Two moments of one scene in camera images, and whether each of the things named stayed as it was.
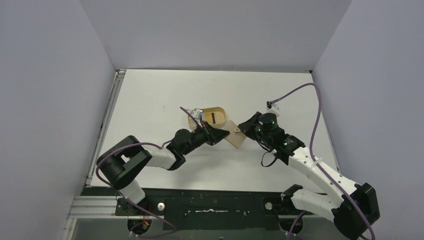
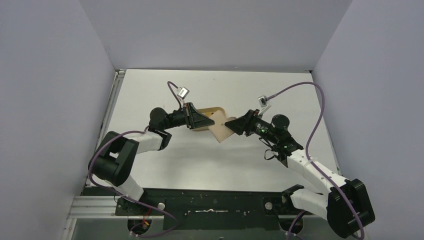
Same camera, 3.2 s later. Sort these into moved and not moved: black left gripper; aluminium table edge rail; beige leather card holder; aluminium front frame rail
Moved: beige leather card holder; black left gripper
Not moved: aluminium table edge rail; aluminium front frame rail
